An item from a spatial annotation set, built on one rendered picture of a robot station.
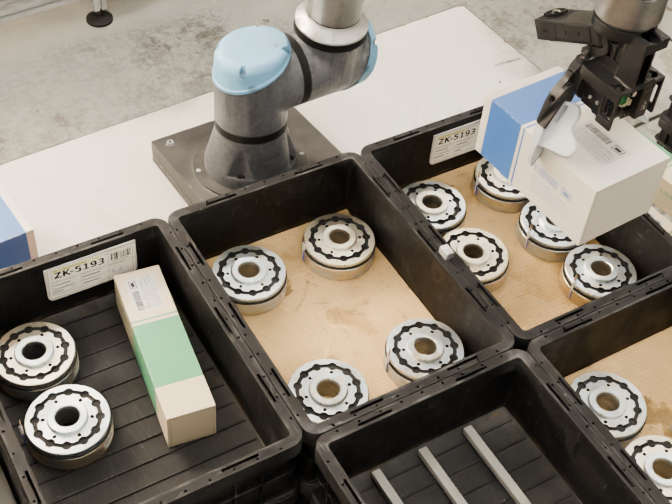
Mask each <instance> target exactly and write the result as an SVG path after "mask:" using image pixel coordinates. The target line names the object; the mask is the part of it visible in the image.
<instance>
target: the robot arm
mask: <svg viewBox="0 0 672 504"><path fill-rule="evenodd" d="M668 1H669V0H594V1H593V8H594V9H593V11H588V10H574V9H568V8H567V9H566V8H555V9H552V10H549V11H547V12H545V13H544V15H542V16H540V17H538V18H536V19H534V21H535V27H536V33H537V38H538V39H540V40H548V41H557V42H568V43H577V44H586V46H584V47H582V48H581V54H579V55H576V58H575V59H574V60H573V61H572V62H571V63H570V65H569V66H568V69H567V70H566V72H565V73H564V75H563V76H562V77H561V79H560V80H559V81H558V82H557V83H556V84H555V85H554V87H553V88H552V89H551V91H550V92H549V94H548V96H547V98H546V99H545V102H544V104H543V106H542V108H541V111H540V113H539V115H538V117H537V119H536V121H537V123H536V125H535V128H534V131H533V135H532V140H531V145H530V150H529V156H528V164H529V165H531V166H533V165H534V163H535V162H536V160H537V159H538V158H539V156H540V155H541V153H542V152H543V150H544V148H545V149H547V150H549V151H551V152H554V153H556V154H558V155H560V156H562V157H565V158H570V157H572V156H573V155H574V154H575V153H576V151H577V149H578V144H577V141H576V138H575V135H574V132H573V129H574V126H575V125H576V123H577V122H578V120H579V119H580V116H581V108H580V106H579V105H578V104H576V103H572V102H571V101H572V99H573V97H574V96H575V95H576V96H577V97H578V98H581V101H582V102H583V103H584V104H585V105H586V106H588V107H589V108H590V109H591V112H592V113H593V114H595V115H596V117H595V121H596V122H597V123H599V124H600V125H601V126H602V127H603V128H604V129H606V130H607V131H610V130H611V127H612V124H613V121H614V119H615V118H617V117H619V119H622V118H623V119H624V120H625V117H627V116H630V117H631V118H633V119H636V118H637V119H639V120H641V121H642V122H644V123H648V122H649V119H648V117H647V115H646V114H645V111H646V109H647V110H648V111H649V112H650V113H652V112H653V110H654V107H655V104H656V102H657V99H658V96H659V93H660V91H661V88H662V85H663V83H664V80H665V77H666V76H664V75H663V74H662V73H661V72H659V71H658V70H657V69H655V68H654V67H653V66H652V62H653V59H654V56H655V53H656V52H657V51H660V50H662V49H665V48H667V46H668V43H669V40H670V38H671V37H669V36H668V35H667V34H665V33H664V32H663V31H661V30H660V29H659V28H657V27H658V25H659V23H660V22H661V20H662V18H663V15H664V12H665V9H666V6H667V4H668ZM363 3H364V0H305V1H304V2H302V3H301V4H300V5H299V6H298V7H297V9H296V11H295V16H294V22H293V27H292V29H290V30H287V31H284V32H281V31H280V30H278V29H276V28H274V27H270V26H264V25H263V26H262V27H260V28H258V27H257V25H253V26H246V27H243V28H239V29H237V30H235V31H233V32H231V33H229V34H228V35H226V36H225V37H224V38H223V39H222V40H221V41H220V42H219V44H218V45H217V48H216V50H215V53H214V64H213V68H212V79H213V82H214V128H213V130H212V133H211V136H210V139H209V142H208V143H207V146H206V148H205V153H204V163H205V169H206V172H207V173H208V175H209V176H210V177H211V178H212V179H213V180H214V181H215V182H217V183H218V184H220V185H222V186H224V187H226V188H229V189H233V190H236V189H239V188H242V187H245V186H248V185H251V184H254V183H257V182H260V181H263V180H266V179H269V178H272V177H275V176H277V175H280V174H283V173H286V172H289V171H292V170H295V169H296V166H297V153H296V149H295V146H294V143H293V140H292V138H291V135H290V132H289V129H288V127H287V119H288V110H289V109H290V108H292V107H295V106H298V105H301V104H304V103H307V102H309V101H312V100H315V99H318V98H321V97H324V96H326V95H329V94H332V93H335V92H338V91H343V90H347V89H350V88H352V87H354V86H355V85H356V84H359V83H361V82H363V81H365V80H366V79H367V78H368V77H369V76H370V75H371V73H372V72H373V70H374V68H375V65H376V62H377V56H378V46H377V45H376V44H375V40H376V35H375V32H374V29H373V27H372V25H371V24H370V22H369V21H368V19H367V17H366V15H365V13H364V12H363V11H362V8H363ZM656 84H657V85H658V87H657V90H656V92H655V95H654V98H653V101H652V102H651V101H650V98H651V95H652V92H653V89H654V87H655V85H656ZM574 94H575V95H574Z"/></svg>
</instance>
